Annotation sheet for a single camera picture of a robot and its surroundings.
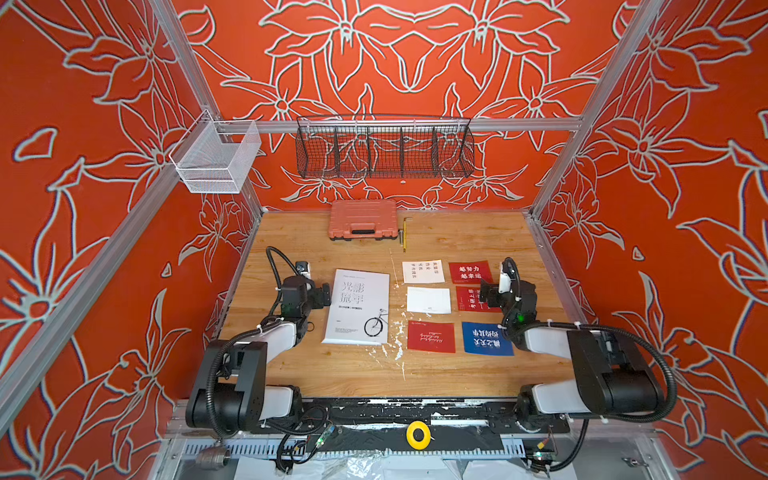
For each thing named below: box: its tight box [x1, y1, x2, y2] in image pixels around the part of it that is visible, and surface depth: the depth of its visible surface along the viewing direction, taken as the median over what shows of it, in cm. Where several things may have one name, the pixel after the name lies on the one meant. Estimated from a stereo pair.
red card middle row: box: [456, 286, 503, 313], surface depth 95 cm
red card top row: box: [449, 260, 494, 285], surface depth 103 cm
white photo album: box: [322, 269, 390, 346], surface depth 92 cm
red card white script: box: [407, 320, 456, 353], surface depth 89 cm
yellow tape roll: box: [406, 420, 431, 450], surface depth 71 cm
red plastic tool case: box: [328, 200, 398, 241], surface depth 113 cm
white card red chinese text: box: [402, 260, 445, 284], surface depth 103 cm
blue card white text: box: [462, 322, 515, 356], surface depth 87 cm
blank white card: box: [406, 286, 452, 314], surface depth 97 cm
